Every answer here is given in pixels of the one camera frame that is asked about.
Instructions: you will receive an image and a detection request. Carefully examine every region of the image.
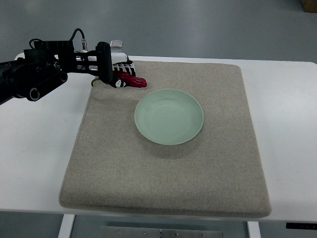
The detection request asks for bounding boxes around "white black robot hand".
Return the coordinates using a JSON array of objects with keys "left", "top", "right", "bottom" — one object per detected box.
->
[{"left": 112, "top": 53, "right": 136, "bottom": 76}]

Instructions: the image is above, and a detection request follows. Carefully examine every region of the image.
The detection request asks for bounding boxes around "red pepper with green stem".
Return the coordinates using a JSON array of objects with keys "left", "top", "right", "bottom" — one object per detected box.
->
[{"left": 106, "top": 71, "right": 148, "bottom": 88}]

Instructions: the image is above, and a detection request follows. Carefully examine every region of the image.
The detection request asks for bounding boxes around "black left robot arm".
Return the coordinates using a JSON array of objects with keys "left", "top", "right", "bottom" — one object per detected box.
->
[{"left": 0, "top": 34, "right": 116, "bottom": 104}]

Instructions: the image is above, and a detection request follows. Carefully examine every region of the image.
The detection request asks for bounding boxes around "pale green round plate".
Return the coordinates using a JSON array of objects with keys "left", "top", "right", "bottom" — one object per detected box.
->
[{"left": 134, "top": 89, "right": 204, "bottom": 146}]

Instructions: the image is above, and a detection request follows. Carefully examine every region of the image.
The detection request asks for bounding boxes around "beige felt mat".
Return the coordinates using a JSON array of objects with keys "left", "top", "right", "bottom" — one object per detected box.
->
[{"left": 59, "top": 61, "right": 271, "bottom": 218}]

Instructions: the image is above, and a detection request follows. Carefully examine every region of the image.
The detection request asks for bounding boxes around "white left table leg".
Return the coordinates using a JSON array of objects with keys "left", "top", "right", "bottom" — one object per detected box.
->
[{"left": 58, "top": 214, "right": 75, "bottom": 238}]

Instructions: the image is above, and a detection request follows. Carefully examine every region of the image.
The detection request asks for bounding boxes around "white table leg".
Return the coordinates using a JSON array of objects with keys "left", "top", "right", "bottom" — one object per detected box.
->
[
  {"left": 58, "top": 214, "right": 75, "bottom": 238},
  {"left": 247, "top": 221, "right": 261, "bottom": 238}
]

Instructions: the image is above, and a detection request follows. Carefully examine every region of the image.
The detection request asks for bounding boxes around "cardboard box corner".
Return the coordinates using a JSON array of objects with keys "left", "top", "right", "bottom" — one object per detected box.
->
[{"left": 300, "top": 0, "right": 317, "bottom": 13}]

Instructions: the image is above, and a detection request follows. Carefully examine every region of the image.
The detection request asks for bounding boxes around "white right table leg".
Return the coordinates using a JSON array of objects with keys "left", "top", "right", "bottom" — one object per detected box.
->
[{"left": 247, "top": 221, "right": 261, "bottom": 238}]

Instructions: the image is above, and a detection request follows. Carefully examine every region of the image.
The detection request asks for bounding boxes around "black table control panel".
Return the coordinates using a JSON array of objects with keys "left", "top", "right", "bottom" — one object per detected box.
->
[{"left": 286, "top": 223, "right": 317, "bottom": 230}]

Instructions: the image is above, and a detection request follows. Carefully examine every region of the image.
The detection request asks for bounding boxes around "metal table base plate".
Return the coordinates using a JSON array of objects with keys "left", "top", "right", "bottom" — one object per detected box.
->
[{"left": 99, "top": 226, "right": 223, "bottom": 238}]

